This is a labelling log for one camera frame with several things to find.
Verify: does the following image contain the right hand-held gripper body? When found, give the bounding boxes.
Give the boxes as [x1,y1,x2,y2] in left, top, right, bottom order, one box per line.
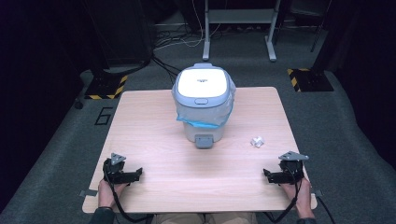
[277,150,310,185]

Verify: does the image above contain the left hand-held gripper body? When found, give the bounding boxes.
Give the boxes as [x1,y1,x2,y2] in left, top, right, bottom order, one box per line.
[102,152,127,185]

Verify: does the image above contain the white paper ball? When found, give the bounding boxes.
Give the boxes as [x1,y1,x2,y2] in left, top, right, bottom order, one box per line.
[249,135,265,148]

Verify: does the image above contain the white pedal trash can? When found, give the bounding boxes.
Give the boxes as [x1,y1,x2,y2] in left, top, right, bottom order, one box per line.
[171,63,237,149]

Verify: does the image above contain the person's left hand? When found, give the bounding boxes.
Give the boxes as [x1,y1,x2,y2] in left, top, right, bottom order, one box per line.
[97,179,129,209]

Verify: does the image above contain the person's right hand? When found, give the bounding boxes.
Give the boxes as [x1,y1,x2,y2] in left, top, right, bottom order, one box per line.
[279,176,316,219]

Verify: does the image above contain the person's legs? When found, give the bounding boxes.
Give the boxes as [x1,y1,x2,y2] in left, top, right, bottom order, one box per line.
[151,212,259,224]

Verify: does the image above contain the black striped stand base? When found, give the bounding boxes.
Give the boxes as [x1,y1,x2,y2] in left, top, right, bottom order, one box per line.
[84,72,129,101]
[286,67,335,93]

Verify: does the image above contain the clear blue trash bag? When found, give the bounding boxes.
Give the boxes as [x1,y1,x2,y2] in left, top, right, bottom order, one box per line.
[171,81,237,130]

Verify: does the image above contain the black stand pole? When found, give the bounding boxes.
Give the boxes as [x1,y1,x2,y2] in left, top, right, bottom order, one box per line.
[309,0,332,53]

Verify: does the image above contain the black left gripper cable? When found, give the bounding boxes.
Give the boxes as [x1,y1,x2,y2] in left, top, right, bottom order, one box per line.
[102,161,154,224]

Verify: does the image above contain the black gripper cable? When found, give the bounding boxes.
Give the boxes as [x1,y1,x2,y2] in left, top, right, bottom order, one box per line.
[264,161,304,224]
[102,161,154,224]

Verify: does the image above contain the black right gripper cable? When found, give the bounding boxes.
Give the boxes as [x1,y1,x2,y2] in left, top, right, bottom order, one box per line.
[264,161,304,224]

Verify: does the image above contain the black cable at table edge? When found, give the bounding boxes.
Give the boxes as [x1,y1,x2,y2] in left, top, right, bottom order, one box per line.
[316,195,337,224]

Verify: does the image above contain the bundle of floor cables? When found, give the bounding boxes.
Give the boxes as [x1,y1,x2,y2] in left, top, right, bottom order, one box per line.
[151,0,225,86]

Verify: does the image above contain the grey metal stand frame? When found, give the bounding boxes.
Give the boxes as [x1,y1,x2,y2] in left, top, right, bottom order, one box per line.
[202,0,282,63]

